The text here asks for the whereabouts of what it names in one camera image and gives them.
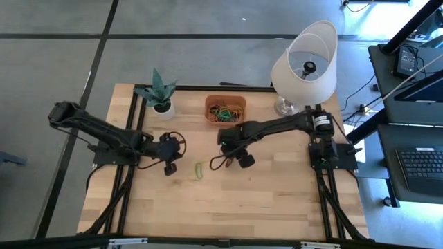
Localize orange plastic bin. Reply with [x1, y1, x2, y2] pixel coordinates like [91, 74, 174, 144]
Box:
[204, 94, 248, 126]

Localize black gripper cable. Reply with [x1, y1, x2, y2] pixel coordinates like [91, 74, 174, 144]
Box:
[136, 130, 188, 171]
[208, 151, 231, 172]

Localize black power box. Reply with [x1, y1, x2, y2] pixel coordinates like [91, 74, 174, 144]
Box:
[392, 46, 419, 80]

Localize white shade silver table lamp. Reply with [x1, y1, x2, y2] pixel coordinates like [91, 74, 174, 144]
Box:
[271, 19, 338, 118]

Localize white cable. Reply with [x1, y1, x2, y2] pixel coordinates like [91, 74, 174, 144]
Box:
[380, 53, 443, 101]

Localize dark grey desk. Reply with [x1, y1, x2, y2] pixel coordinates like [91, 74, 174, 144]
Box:
[368, 44, 443, 205]

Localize potted plant white pot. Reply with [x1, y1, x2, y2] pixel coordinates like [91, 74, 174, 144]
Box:
[133, 66, 178, 121]

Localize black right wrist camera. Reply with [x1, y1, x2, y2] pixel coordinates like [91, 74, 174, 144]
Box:
[237, 154, 256, 169]

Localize black keyboard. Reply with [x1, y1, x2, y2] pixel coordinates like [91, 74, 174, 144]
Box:
[395, 147, 443, 195]

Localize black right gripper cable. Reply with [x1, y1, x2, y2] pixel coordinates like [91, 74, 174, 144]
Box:
[208, 151, 231, 172]

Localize black metal pole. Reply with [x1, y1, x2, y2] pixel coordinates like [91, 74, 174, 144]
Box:
[380, 0, 443, 55]

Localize yellow rubber band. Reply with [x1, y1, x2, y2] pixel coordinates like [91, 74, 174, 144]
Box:
[226, 104, 245, 120]

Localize black floor cables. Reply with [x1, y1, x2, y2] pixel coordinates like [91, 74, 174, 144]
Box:
[340, 73, 378, 122]

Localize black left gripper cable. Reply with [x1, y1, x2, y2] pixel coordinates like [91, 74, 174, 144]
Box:
[136, 130, 188, 171]

